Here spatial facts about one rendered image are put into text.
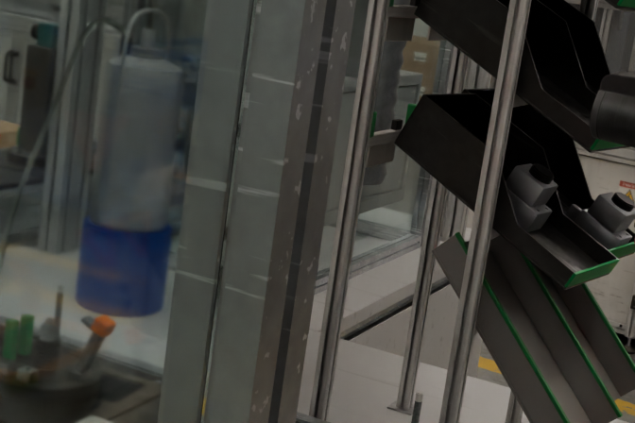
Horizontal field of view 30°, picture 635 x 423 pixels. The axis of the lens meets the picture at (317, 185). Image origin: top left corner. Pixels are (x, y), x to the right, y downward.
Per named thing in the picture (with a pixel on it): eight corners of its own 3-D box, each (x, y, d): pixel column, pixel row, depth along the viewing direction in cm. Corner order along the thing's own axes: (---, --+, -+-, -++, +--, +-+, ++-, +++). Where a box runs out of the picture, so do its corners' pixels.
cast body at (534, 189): (540, 229, 145) (572, 184, 142) (524, 233, 142) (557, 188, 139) (489, 187, 149) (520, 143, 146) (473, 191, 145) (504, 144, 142)
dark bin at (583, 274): (609, 275, 145) (643, 228, 142) (564, 291, 135) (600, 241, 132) (446, 138, 157) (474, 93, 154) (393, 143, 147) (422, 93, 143)
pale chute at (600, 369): (620, 397, 162) (646, 382, 159) (580, 420, 151) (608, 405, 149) (514, 222, 169) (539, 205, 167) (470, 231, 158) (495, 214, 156)
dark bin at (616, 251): (633, 254, 158) (665, 211, 155) (594, 267, 148) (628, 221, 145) (482, 129, 170) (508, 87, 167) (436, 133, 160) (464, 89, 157)
